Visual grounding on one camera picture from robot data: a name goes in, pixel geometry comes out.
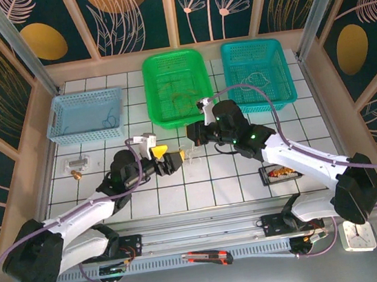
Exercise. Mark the aluminium mounting rail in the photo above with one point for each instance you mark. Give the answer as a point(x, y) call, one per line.
point(204, 231)

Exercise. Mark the white square clock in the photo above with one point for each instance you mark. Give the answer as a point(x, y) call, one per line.
point(357, 238)

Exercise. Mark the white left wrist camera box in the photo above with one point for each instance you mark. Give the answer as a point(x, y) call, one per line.
point(147, 143)

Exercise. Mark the pile of rubber bands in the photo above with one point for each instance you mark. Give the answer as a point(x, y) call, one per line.
point(191, 152)
point(182, 97)

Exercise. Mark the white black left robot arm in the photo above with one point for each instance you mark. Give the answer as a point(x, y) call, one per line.
point(80, 214)

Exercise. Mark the teal plastic basket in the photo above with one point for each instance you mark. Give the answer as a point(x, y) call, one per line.
point(254, 59)

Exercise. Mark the black control board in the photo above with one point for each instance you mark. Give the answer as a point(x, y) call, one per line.
point(303, 244)
point(111, 270)

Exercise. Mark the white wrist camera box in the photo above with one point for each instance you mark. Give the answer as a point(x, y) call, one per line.
point(147, 143)
point(207, 109)

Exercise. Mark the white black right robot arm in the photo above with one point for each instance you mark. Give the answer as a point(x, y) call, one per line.
point(302, 160)

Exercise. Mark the black tray with red parts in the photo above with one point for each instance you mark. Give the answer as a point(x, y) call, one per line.
point(280, 177)

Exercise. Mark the red black utility knife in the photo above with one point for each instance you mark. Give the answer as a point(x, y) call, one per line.
point(207, 257)

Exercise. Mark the light blue plastic basket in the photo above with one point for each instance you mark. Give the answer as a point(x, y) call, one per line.
point(77, 117)

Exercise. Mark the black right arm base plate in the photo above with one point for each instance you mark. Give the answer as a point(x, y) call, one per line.
point(272, 222)

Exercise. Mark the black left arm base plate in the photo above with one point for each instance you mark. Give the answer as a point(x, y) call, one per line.
point(132, 242)

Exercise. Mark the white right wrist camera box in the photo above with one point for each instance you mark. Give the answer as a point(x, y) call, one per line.
point(207, 109)

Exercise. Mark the small brass fitting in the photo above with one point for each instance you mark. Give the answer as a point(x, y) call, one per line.
point(75, 174)

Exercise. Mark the green plastic basket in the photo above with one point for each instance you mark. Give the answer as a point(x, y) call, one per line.
point(175, 69)

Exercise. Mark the aluminium frame post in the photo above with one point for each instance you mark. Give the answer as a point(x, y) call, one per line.
point(320, 5)
point(19, 45)

